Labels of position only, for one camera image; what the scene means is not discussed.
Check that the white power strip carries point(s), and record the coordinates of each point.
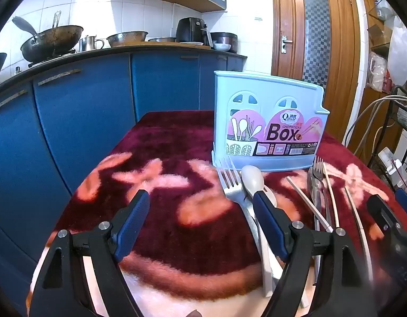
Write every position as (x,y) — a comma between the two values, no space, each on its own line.
(391,165)

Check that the white tray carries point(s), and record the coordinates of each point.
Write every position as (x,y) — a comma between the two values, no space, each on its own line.
(190,43)

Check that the red bottles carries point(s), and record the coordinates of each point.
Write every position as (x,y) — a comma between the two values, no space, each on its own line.
(387,82)

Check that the clear plastic bag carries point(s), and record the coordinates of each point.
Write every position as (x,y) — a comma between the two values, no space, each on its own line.
(377,72)

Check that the silver metal fork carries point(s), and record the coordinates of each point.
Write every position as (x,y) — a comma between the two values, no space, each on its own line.
(233,188)
(317,185)

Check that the beige chopstick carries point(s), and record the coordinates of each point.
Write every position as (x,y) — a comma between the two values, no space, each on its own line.
(357,218)
(330,194)
(309,204)

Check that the black air fryer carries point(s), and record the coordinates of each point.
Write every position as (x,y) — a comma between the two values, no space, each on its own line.
(192,29)

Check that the steel pan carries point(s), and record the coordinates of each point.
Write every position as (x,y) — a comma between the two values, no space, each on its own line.
(161,39)

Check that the wooden wall shelf unit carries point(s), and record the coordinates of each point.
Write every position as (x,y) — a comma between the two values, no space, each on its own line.
(371,44)

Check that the clear glass jar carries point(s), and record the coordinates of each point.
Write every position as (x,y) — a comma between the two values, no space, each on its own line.
(383,8)

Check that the dark red flowered blanket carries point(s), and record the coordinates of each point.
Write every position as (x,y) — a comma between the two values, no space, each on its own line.
(177,198)

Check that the black cooker pot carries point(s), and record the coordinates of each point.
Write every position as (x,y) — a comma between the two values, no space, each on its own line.
(228,38)

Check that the gas stove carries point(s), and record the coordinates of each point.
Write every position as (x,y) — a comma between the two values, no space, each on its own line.
(53,60)

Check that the steel kettle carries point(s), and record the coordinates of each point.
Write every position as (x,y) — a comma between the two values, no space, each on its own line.
(88,43)

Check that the steel colander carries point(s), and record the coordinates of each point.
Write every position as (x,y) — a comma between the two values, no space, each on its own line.
(127,38)

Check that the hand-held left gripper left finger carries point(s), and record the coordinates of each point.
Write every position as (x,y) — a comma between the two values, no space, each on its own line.
(134,228)

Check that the black wok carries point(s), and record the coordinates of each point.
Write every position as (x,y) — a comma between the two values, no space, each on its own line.
(51,41)

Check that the wooden cutting board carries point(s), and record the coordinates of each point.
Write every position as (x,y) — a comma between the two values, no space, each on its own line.
(137,44)

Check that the wooden door with glass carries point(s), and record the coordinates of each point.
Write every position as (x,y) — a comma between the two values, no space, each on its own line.
(289,13)

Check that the white bowl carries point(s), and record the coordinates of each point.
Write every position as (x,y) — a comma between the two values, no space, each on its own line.
(222,47)

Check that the light blue utensil holder box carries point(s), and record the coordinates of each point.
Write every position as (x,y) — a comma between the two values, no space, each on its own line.
(269,115)

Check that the cardboard box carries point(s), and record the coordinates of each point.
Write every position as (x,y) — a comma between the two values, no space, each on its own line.
(380,34)

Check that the white plastic spoon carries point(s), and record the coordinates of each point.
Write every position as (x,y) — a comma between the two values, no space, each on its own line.
(253,178)

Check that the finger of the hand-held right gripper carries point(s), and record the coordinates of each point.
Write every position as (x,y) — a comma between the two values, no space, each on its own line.
(383,213)

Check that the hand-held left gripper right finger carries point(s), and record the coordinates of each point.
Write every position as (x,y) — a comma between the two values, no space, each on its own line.
(269,228)

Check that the white plastic bag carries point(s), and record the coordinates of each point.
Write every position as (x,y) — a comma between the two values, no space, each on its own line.
(401,52)

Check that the blue lower kitchen cabinets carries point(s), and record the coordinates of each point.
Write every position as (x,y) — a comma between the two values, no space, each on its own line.
(74,122)

